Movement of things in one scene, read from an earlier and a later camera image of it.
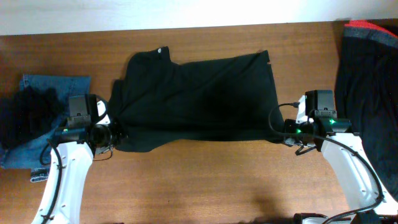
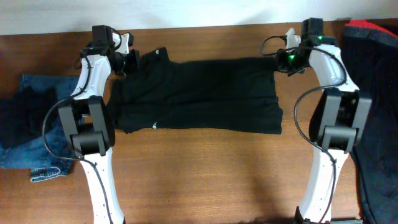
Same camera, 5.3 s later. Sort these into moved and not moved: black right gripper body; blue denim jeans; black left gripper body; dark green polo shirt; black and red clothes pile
Moved: black right gripper body; black left gripper body; dark green polo shirt
Not moved: black and red clothes pile; blue denim jeans
